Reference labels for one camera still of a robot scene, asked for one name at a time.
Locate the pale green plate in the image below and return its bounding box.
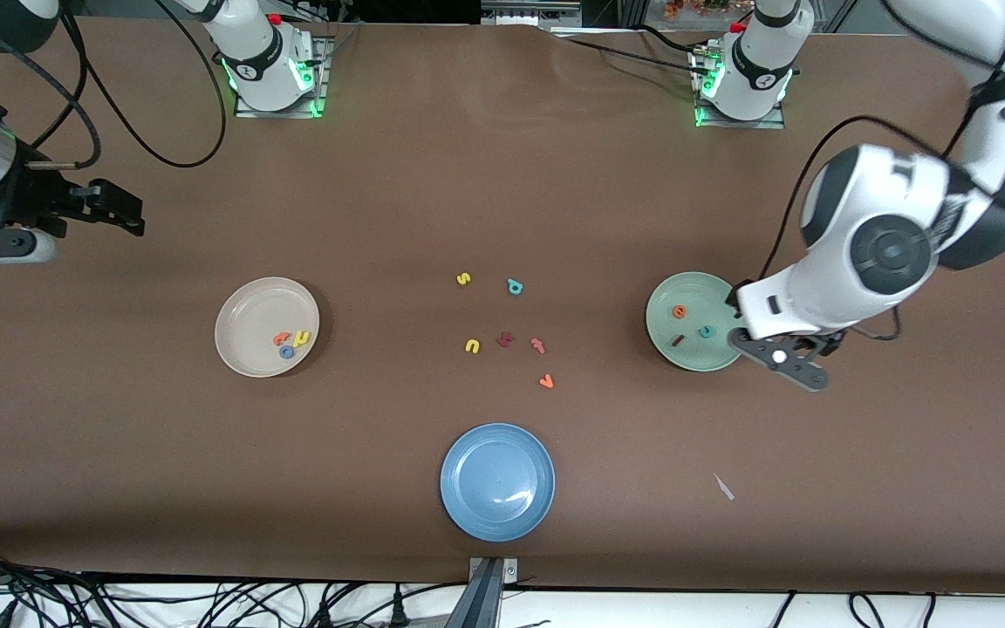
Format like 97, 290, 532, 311
646, 271, 749, 373

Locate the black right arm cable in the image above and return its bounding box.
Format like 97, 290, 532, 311
0, 0, 229, 172

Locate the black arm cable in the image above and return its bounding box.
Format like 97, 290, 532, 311
0, 0, 229, 172
760, 0, 1005, 343

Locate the grey power strip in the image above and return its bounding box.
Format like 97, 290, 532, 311
481, 0, 582, 26

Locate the orange patterned object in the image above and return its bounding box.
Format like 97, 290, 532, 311
664, 0, 735, 19

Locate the black base cable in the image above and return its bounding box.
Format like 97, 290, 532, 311
550, 24, 713, 79

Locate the blue plate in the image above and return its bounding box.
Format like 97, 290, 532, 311
440, 423, 557, 543

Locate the brown table cover sheet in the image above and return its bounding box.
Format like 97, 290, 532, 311
0, 16, 1005, 596

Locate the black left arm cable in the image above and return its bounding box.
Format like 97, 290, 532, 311
760, 0, 1005, 343

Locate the grey metal camera bracket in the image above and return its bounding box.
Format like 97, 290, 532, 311
446, 556, 521, 628

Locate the beige brown plate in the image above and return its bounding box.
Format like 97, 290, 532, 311
214, 276, 321, 379

